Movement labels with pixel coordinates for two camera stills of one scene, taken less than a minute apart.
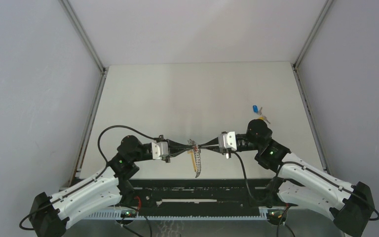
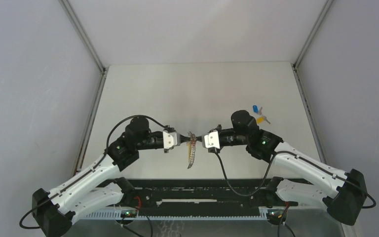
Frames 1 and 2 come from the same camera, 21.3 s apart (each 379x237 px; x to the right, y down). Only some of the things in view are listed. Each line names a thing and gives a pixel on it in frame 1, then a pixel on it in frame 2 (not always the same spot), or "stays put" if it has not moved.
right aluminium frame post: x=302 y=88 stays put
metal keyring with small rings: x=197 y=156 → x=191 y=143
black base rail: x=186 y=194 stays put
